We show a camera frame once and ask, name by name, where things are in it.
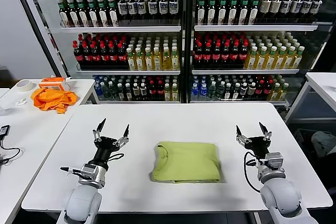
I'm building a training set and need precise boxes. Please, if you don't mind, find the black slanted frame bar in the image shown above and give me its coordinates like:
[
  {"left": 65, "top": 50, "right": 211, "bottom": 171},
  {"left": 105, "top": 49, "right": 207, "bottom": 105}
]
[{"left": 7, "top": 0, "right": 68, "bottom": 78}]

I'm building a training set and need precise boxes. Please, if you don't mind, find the beige masking tape roll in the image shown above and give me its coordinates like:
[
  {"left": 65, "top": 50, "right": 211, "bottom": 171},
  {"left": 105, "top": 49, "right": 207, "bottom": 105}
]
[{"left": 15, "top": 79, "right": 34, "bottom": 93}]

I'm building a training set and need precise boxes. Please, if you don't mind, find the green cap dark bottle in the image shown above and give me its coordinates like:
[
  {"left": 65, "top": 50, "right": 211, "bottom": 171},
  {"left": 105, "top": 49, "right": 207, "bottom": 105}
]
[
  {"left": 75, "top": 0, "right": 88, "bottom": 28},
  {"left": 238, "top": 0, "right": 250, "bottom": 25},
  {"left": 217, "top": 0, "right": 228, "bottom": 25},
  {"left": 196, "top": 0, "right": 207, "bottom": 25},
  {"left": 248, "top": 0, "right": 260, "bottom": 25},
  {"left": 66, "top": 0, "right": 79, "bottom": 28},
  {"left": 86, "top": 0, "right": 98, "bottom": 27},
  {"left": 228, "top": 0, "right": 239, "bottom": 25},
  {"left": 57, "top": 0, "right": 69, "bottom": 28},
  {"left": 106, "top": 0, "right": 119, "bottom": 27},
  {"left": 96, "top": 0, "right": 109, "bottom": 27},
  {"left": 206, "top": 0, "right": 217, "bottom": 25}
]

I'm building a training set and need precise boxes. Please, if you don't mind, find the white side table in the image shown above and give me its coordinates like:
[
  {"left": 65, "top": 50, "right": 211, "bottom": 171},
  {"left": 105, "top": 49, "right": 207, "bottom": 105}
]
[
  {"left": 285, "top": 71, "right": 336, "bottom": 125},
  {"left": 0, "top": 78, "right": 100, "bottom": 224}
]

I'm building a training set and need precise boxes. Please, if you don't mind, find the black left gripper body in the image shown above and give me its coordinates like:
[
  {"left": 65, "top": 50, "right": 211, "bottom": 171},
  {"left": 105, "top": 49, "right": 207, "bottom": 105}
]
[{"left": 91, "top": 136, "right": 120, "bottom": 168}]

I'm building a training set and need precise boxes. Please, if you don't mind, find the blue label water bottle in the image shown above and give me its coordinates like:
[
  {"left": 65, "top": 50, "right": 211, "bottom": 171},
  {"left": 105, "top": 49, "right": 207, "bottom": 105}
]
[
  {"left": 191, "top": 82, "right": 199, "bottom": 101},
  {"left": 199, "top": 82, "right": 207, "bottom": 101},
  {"left": 93, "top": 81, "right": 102, "bottom": 98}
]

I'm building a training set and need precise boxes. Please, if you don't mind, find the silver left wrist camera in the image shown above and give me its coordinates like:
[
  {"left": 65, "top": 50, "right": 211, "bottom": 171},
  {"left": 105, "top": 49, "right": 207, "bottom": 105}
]
[{"left": 78, "top": 163, "right": 102, "bottom": 182}]

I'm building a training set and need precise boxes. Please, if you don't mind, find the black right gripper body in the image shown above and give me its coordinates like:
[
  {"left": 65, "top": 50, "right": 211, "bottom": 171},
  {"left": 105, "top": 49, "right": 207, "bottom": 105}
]
[{"left": 244, "top": 135, "right": 271, "bottom": 161}]

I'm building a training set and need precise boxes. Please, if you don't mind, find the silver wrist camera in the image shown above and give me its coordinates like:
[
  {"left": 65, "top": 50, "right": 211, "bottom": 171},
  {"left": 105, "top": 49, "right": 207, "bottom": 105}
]
[
  {"left": 78, "top": 163, "right": 102, "bottom": 182},
  {"left": 262, "top": 152, "right": 285, "bottom": 170}
]

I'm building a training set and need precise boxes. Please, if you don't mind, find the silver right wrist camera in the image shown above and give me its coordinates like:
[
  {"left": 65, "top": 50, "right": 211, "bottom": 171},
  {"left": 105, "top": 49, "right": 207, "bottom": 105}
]
[{"left": 262, "top": 152, "right": 285, "bottom": 170}]

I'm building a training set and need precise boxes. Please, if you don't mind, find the black left camera cable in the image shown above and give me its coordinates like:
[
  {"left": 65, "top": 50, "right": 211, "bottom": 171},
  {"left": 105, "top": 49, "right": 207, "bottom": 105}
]
[{"left": 60, "top": 166, "right": 82, "bottom": 176}]

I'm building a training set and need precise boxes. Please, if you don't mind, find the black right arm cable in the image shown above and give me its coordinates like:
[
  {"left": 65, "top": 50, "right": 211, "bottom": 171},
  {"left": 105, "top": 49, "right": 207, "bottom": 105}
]
[{"left": 244, "top": 152, "right": 263, "bottom": 192}]

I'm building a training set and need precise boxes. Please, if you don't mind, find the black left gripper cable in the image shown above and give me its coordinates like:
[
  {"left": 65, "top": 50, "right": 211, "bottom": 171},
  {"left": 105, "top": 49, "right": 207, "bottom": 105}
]
[{"left": 107, "top": 152, "right": 124, "bottom": 162}]

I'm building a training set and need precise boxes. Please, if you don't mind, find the yellow-green t-shirt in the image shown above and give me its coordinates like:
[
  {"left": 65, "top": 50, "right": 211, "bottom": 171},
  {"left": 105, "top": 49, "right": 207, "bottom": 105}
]
[{"left": 149, "top": 141, "right": 220, "bottom": 184}]

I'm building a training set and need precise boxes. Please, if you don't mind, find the white cap blue label bottle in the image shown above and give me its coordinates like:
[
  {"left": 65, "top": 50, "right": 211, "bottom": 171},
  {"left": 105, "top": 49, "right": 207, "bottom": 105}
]
[
  {"left": 279, "top": 0, "right": 292, "bottom": 20},
  {"left": 168, "top": 0, "right": 180, "bottom": 22},
  {"left": 289, "top": 0, "right": 303, "bottom": 20},
  {"left": 117, "top": 0, "right": 129, "bottom": 22},
  {"left": 127, "top": 0, "right": 138, "bottom": 22},
  {"left": 157, "top": 0, "right": 169, "bottom": 22},
  {"left": 308, "top": 0, "right": 324, "bottom": 20},
  {"left": 299, "top": 0, "right": 313, "bottom": 20},
  {"left": 147, "top": 0, "right": 159, "bottom": 22},
  {"left": 136, "top": 0, "right": 147, "bottom": 22}
]

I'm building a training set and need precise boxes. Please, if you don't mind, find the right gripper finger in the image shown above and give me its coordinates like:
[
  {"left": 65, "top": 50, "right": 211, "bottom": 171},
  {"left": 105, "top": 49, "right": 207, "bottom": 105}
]
[
  {"left": 235, "top": 125, "right": 251, "bottom": 148},
  {"left": 258, "top": 121, "right": 274, "bottom": 141}
]

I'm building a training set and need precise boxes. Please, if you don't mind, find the grey fabric bundle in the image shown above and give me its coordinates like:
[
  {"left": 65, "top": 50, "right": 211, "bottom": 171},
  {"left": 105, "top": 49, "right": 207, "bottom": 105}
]
[{"left": 311, "top": 131, "right": 336, "bottom": 162}]

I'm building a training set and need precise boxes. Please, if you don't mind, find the red cap cola bottle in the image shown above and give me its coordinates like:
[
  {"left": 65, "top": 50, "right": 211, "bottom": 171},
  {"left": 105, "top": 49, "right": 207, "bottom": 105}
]
[
  {"left": 99, "top": 41, "right": 110, "bottom": 69},
  {"left": 108, "top": 41, "right": 119, "bottom": 69},
  {"left": 229, "top": 41, "right": 239, "bottom": 68},
  {"left": 148, "top": 80, "right": 157, "bottom": 101},
  {"left": 81, "top": 40, "right": 92, "bottom": 69},
  {"left": 193, "top": 41, "right": 203, "bottom": 68},
  {"left": 72, "top": 40, "right": 83, "bottom": 69},
  {"left": 211, "top": 41, "right": 221, "bottom": 68},
  {"left": 255, "top": 79, "right": 264, "bottom": 99},
  {"left": 90, "top": 41, "right": 101, "bottom": 69},
  {"left": 238, "top": 41, "right": 248, "bottom": 68},
  {"left": 202, "top": 41, "right": 212, "bottom": 68},
  {"left": 263, "top": 79, "right": 272, "bottom": 98},
  {"left": 156, "top": 80, "right": 165, "bottom": 101},
  {"left": 220, "top": 41, "right": 230, "bottom": 68},
  {"left": 117, "top": 41, "right": 128, "bottom": 69}
]

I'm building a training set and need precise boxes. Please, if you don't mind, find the crumpled orange cloth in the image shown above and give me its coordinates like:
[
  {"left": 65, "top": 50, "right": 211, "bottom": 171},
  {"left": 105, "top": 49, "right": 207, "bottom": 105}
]
[{"left": 30, "top": 87, "right": 79, "bottom": 114}]

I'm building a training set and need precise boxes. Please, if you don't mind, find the white cap beige label bottle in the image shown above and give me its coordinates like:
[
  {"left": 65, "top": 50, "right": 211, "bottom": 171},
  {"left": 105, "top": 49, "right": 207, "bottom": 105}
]
[
  {"left": 259, "top": 0, "right": 272, "bottom": 20},
  {"left": 269, "top": 0, "right": 282, "bottom": 20}
]

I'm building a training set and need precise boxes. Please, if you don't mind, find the black adapter cable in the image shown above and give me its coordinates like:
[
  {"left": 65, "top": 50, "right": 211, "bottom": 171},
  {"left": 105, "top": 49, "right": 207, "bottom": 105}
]
[{"left": 0, "top": 134, "right": 21, "bottom": 166}]

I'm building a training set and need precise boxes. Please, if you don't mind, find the orange and white box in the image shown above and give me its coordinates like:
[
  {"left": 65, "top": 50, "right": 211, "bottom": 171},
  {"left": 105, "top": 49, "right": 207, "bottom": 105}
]
[{"left": 38, "top": 77, "right": 71, "bottom": 91}]

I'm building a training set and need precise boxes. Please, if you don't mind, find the drinks display shelf rack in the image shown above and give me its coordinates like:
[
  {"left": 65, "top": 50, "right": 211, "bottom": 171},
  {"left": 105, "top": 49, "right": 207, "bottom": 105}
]
[{"left": 26, "top": 0, "right": 336, "bottom": 106}]

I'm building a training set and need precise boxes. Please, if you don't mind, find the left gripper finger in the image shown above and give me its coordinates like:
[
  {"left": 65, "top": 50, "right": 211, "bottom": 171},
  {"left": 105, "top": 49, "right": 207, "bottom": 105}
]
[
  {"left": 113, "top": 123, "right": 130, "bottom": 148},
  {"left": 91, "top": 118, "right": 107, "bottom": 144}
]

